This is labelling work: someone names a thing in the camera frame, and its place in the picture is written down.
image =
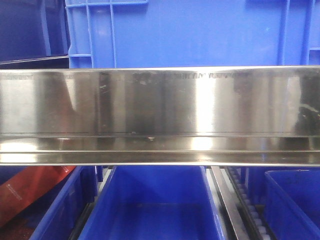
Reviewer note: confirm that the blue centre lower bin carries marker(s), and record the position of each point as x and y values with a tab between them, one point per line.
154	202

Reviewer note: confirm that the blue bin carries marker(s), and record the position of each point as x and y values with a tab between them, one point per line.
154	202
291	200
54	215

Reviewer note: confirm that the stainless steel shelf beam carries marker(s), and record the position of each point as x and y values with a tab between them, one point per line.
214	116

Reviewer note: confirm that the blue left lower bin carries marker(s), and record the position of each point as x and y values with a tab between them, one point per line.
54	215

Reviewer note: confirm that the blue right lower bin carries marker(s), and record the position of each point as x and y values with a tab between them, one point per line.
291	200

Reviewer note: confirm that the large blue upper crate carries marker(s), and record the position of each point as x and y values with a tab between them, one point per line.
192	33

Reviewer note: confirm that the white roller track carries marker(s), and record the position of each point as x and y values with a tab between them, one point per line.
251	214

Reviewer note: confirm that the red package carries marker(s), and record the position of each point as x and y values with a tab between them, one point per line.
24	188

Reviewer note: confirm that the dark blue upper-left crate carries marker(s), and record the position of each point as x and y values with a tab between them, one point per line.
33	29

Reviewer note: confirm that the steel divider rail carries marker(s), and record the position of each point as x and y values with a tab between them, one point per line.
228	204

